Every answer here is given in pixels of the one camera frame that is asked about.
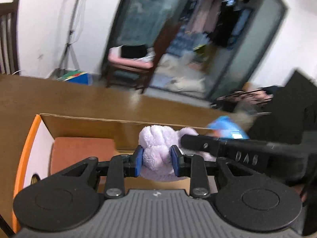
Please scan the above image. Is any hanging black coat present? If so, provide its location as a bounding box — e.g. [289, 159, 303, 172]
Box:
[211, 0, 253, 49]

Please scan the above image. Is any blue wet wipes pack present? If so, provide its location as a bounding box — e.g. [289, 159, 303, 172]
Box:
[207, 116, 249, 139]

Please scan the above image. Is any dark wooden slatted chair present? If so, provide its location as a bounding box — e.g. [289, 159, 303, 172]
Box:
[0, 0, 20, 75]

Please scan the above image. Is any black cloth on chair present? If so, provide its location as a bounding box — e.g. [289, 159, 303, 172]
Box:
[120, 44, 148, 59]

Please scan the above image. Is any hanging pink coat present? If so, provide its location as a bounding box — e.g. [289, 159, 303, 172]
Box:
[186, 0, 222, 33]

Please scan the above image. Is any black monitor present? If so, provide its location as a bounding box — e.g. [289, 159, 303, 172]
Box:
[248, 70, 316, 146]

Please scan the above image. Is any pink seat cushion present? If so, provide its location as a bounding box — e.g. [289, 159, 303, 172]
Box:
[108, 46, 155, 69]

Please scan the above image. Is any dark wooden chair with cushion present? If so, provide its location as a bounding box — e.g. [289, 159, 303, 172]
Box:
[106, 19, 182, 93]

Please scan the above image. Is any cardboard box with orange edges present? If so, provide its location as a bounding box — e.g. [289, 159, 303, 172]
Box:
[11, 113, 224, 233]

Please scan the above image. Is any purple fluffy cloth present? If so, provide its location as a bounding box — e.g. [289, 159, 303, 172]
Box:
[139, 125, 216, 182]

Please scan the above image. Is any colourful bag on floor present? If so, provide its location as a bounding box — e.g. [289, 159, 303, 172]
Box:
[57, 70, 93, 85]

